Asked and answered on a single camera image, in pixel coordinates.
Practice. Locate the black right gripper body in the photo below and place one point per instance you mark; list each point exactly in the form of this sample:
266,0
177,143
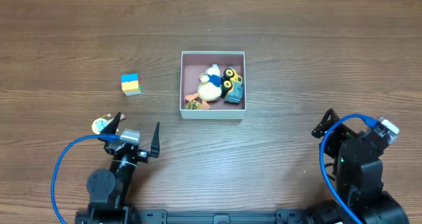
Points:
334,134

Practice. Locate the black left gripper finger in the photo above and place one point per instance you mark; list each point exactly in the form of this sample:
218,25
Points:
110,126
155,143

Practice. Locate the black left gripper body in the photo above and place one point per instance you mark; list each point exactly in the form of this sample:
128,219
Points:
124,149

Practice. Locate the small rattle drum toy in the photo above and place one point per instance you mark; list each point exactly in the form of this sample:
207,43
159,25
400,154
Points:
95,124

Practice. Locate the multicolour puzzle cube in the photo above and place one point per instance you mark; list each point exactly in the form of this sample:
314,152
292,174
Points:
131,84

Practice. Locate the yellow wheel-shaped toy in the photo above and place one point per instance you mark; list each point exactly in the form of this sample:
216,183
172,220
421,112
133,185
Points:
193,105

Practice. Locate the yellow plush duck toy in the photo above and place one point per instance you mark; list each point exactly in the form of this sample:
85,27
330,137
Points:
210,87

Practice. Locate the grey and yellow toy truck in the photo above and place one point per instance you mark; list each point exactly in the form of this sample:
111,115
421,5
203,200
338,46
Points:
232,86

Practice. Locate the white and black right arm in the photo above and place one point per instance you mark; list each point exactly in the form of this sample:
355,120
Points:
352,169

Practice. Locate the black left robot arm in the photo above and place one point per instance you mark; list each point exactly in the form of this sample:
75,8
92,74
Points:
108,188

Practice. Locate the white box with pink interior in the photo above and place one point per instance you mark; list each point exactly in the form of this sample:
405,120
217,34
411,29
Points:
195,62

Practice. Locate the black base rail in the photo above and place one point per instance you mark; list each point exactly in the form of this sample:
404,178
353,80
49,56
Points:
210,217

